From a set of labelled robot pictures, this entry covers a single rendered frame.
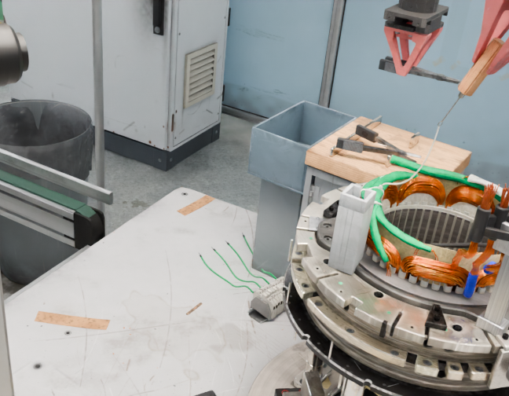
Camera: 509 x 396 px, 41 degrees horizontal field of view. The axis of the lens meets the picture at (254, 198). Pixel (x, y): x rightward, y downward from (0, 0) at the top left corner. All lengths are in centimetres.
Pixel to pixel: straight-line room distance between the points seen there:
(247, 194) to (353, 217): 239
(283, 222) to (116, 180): 203
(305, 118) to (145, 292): 42
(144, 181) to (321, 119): 197
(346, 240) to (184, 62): 243
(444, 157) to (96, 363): 62
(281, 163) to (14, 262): 152
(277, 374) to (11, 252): 156
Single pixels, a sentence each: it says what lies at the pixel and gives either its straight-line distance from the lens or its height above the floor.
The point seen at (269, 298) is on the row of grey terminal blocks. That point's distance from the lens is 112.
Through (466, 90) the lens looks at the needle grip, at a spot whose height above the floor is 128.
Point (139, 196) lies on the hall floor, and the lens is 300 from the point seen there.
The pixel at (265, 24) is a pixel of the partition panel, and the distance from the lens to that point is 339.
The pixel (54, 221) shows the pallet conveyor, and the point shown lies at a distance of 149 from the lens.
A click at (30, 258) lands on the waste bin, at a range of 242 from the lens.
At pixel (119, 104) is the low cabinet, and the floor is 27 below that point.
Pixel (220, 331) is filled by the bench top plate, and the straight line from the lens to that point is 110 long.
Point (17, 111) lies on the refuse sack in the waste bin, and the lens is 250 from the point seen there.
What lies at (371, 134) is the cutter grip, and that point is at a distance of 106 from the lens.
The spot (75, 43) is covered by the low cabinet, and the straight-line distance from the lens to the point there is 330.
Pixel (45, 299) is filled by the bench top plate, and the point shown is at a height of 78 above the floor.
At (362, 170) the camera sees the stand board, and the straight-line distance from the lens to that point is 100.
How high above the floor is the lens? 150
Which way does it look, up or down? 30 degrees down
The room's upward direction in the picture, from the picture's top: 6 degrees clockwise
